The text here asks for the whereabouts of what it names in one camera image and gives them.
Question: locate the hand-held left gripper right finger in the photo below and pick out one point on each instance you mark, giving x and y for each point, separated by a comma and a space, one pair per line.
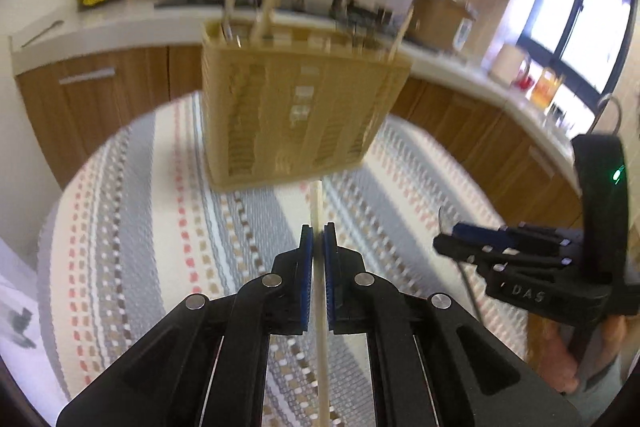
328, 277

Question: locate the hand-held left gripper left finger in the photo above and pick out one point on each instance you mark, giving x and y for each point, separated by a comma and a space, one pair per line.
307, 277

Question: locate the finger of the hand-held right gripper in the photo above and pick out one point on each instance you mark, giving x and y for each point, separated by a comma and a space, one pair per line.
465, 249
480, 231

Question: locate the tan plastic utensil basket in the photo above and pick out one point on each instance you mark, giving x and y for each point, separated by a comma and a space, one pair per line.
300, 117

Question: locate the person's right hand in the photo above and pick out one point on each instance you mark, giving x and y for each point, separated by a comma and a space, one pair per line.
552, 362

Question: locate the metal faucet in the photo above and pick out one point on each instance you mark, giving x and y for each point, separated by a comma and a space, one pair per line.
598, 109

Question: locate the clear drinking glass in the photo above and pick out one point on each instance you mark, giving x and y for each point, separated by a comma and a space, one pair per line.
557, 114

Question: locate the orange glass jar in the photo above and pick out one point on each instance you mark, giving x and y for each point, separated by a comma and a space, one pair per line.
545, 89

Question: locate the striped woven tablecloth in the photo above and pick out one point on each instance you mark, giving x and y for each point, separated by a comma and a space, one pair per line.
150, 232

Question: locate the brown rice cooker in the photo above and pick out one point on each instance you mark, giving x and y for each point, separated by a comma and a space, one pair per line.
440, 19

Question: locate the black glass gas stove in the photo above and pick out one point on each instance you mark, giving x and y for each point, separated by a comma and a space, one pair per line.
360, 12

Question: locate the white countertop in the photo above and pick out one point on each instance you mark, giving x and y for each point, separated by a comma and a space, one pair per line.
125, 24

